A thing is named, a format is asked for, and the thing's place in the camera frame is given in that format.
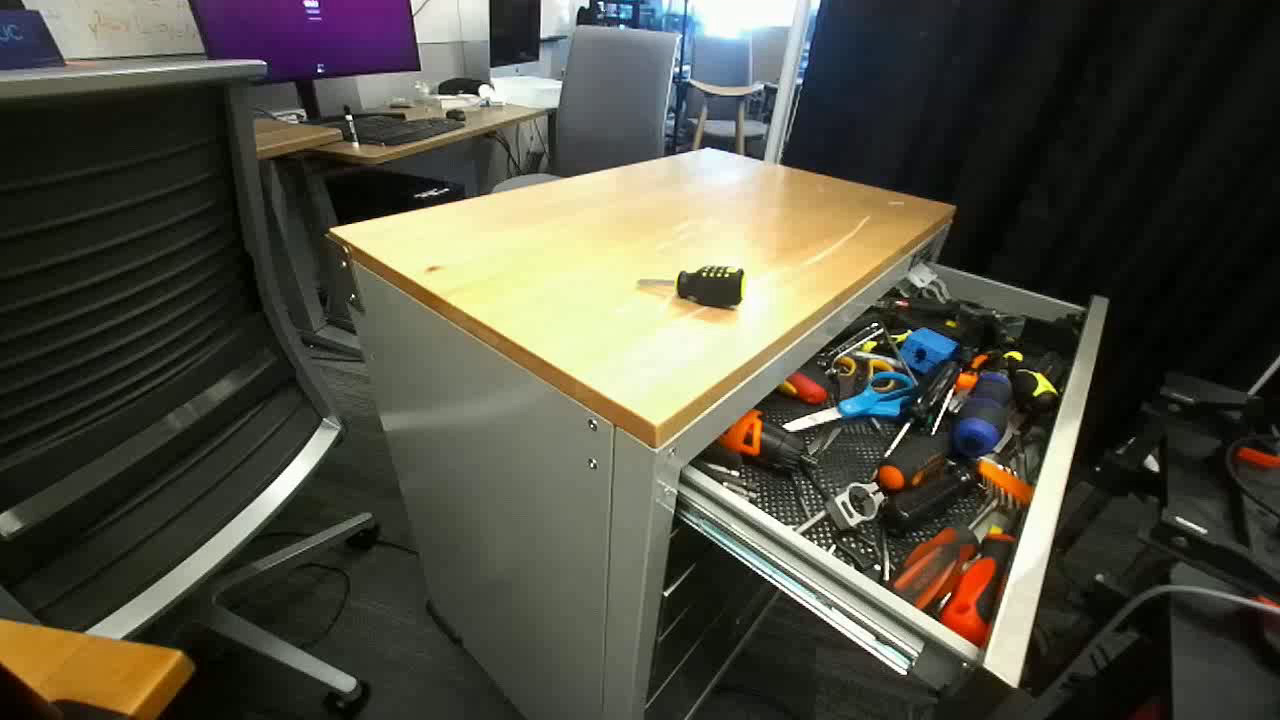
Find white pole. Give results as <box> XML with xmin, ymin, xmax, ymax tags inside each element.
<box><xmin>761</xmin><ymin>0</ymin><xmax>820</xmax><ymax>167</ymax></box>

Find blue handled scissors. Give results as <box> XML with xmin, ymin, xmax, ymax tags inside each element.
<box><xmin>780</xmin><ymin>369</ymin><xmax>924</xmax><ymax>438</ymax></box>

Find black equipment pile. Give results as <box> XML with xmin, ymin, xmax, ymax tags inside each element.
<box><xmin>1035</xmin><ymin>372</ymin><xmax>1280</xmax><ymax>720</ymax></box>

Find gray metal tool drawer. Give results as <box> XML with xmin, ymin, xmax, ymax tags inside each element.
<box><xmin>674</xmin><ymin>262</ymin><xmax>1113</xmax><ymax>691</ymax></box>

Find gray cabinet with wooden top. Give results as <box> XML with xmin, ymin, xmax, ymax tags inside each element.
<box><xmin>327</xmin><ymin>143</ymin><xmax>962</xmax><ymax>720</ymax></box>

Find wooden frame chair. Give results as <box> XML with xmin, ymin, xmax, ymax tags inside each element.
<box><xmin>682</xmin><ymin>35</ymin><xmax>794</xmax><ymax>160</ymax></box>

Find gray cable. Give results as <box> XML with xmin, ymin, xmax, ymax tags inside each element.
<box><xmin>1053</xmin><ymin>580</ymin><xmax>1280</xmax><ymax>696</ymax></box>

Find silver adjustable wrench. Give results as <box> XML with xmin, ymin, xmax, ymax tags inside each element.
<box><xmin>795</xmin><ymin>481</ymin><xmax>889</xmax><ymax>536</ymax></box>

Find wooden armrest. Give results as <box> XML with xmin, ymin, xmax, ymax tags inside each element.
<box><xmin>0</xmin><ymin>616</ymin><xmax>202</xmax><ymax>720</ymax></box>

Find orange and black utility tool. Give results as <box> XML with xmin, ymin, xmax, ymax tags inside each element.
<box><xmin>715</xmin><ymin>409</ymin><xmax>807</xmax><ymax>471</ymax></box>

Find black keyboard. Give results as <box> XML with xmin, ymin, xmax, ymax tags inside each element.
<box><xmin>348</xmin><ymin>114</ymin><xmax>465</xmax><ymax>149</ymax></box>

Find blue plastic block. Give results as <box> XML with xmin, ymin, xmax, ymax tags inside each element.
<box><xmin>892</xmin><ymin>323</ymin><xmax>962</xmax><ymax>382</ymax></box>

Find black and yellow screwdriver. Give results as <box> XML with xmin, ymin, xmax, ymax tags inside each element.
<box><xmin>998</xmin><ymin>347</ymin><xmax>1063</xmax><ymax>412</ymax></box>

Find blue and black screwdriver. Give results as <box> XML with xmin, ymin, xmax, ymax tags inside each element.
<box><xmin>947</xmin><ymin>369</ymin><xmax>1020</xmax><ymax>460</ymax></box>

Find purple screen monitor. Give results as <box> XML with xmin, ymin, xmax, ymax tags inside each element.
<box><xmin>185</xmin><ymin>0</ymin><xmax>425</xmax><ymax>87</ymax></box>

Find wooden office desk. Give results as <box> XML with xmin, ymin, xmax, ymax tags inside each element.
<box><xmin>251</xmin><ymin>100</ymin><xmax>557</xmax><ymax>177</ymax></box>

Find blue laptop screen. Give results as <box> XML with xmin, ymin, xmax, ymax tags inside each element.
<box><xmin>0</xmin><ymin>6</ymin><xmax>69</xmax><ymax>74</ymax></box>

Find black mesh office chair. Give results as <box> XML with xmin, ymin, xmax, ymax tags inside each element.
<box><xmin>0</xmin><ymin>58</ymin><xmax>384</xmax><ymax>717</ymax></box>

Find orange screwdriver handle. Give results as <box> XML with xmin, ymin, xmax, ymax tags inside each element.
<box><xmin>974</xmin><ymin>451</ymin><xmax>1035</xmax><ymax>512</ymax></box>

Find black tool handle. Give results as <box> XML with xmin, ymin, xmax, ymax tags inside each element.
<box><xmin>876</xmin><ymin>471</ymin><xmax>978</xmax><ymax>536</ymax></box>

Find red orange tool handle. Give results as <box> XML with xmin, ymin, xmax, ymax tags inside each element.
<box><xmin>775</xmin><ymin>372</ymin><xmax>838</xmax><ymax>412</ymax></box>

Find orange and black stubby screwdriver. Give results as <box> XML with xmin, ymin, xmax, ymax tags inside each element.
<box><xmin>873</xmin><ymin>438</ymin><xmax>955</xmax><ymax>495</ymax></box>

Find gray upholstered chair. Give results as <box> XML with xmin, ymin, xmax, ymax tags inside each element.
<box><xmin>491</xmin><ymin>20</ymin><xmax>682</xmax><ymax>198</ymax></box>

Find dark computer monitor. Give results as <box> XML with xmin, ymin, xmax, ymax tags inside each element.
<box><xmin>485</xmin><ymin>0</ymin><xmax>543</xmax><ymax>74</ymax></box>

